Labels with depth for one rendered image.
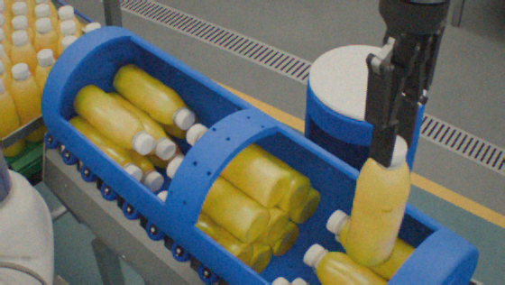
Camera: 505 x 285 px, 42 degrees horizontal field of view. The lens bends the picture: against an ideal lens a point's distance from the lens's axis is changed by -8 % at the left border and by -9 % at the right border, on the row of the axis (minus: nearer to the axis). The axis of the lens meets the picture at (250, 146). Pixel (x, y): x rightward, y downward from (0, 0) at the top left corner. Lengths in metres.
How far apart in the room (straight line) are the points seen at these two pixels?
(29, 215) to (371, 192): 0.49
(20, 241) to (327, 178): 0.59
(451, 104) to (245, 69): 0.99
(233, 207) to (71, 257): 1.51
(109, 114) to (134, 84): 0.11
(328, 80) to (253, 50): 1.87
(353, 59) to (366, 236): 0.82
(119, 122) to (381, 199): 0.63
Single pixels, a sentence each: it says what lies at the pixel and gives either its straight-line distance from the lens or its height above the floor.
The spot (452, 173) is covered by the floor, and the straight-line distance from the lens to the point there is 2.95.
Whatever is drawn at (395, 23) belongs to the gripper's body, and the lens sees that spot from 0.71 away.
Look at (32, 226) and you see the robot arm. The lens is 1.04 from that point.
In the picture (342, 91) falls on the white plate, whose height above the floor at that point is 1.04.
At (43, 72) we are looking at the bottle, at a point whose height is 1.07.
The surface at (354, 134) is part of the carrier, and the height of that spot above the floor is 0.99.
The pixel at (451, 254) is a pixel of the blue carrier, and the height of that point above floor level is 1.23.
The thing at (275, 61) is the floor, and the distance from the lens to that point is 3.39.
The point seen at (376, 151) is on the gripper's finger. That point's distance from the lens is 0.84.
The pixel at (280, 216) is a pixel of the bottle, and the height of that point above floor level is 1.09.
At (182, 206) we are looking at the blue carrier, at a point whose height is 1.15.
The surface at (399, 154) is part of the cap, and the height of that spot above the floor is 1.45.
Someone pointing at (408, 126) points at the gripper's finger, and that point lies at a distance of 0.85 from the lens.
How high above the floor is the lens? 2.02
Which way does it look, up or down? 43 degrees down
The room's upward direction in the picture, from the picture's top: straight up
